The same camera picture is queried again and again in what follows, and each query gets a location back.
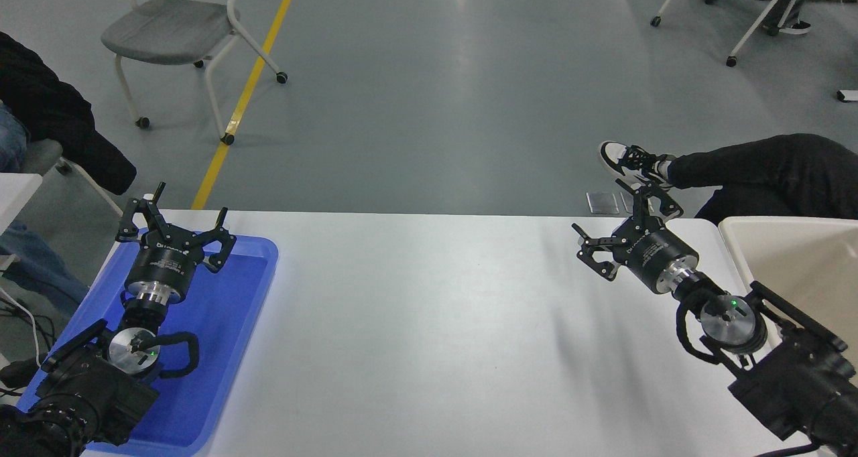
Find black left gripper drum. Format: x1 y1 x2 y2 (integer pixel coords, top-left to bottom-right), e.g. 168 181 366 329
127 228 204 290

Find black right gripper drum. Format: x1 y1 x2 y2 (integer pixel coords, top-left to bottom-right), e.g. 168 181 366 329
618 218 699 291

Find person's foot in sneaker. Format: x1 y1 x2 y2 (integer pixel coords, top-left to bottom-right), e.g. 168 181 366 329
599 140 675 191

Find blue plastic tray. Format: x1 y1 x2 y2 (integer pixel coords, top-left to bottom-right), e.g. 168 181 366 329
15 233 280 456

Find person with outstretched leg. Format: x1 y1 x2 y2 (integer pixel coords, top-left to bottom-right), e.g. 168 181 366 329
667 133 858 226

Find small white table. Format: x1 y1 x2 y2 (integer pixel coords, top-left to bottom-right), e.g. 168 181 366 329
0 172 44 233

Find large pale plastic bin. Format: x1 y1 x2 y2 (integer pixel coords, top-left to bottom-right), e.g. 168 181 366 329
719 216 858 377

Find person's dark foot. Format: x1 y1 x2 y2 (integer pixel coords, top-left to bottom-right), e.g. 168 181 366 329
0 355 49 389

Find grey wheeled chair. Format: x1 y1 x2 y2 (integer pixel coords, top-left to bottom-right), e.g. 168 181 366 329
101 0 289 145

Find white framed wheeled chair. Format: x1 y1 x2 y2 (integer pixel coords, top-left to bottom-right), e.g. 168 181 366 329
650 0 826 67

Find seated person's legs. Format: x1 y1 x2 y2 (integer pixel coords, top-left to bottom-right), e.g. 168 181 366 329
697 0 822 36

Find white cable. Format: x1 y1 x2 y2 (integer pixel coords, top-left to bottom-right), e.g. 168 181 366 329
0 286 42 367

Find black cable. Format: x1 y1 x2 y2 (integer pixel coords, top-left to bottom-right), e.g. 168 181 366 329
0 306 58 350

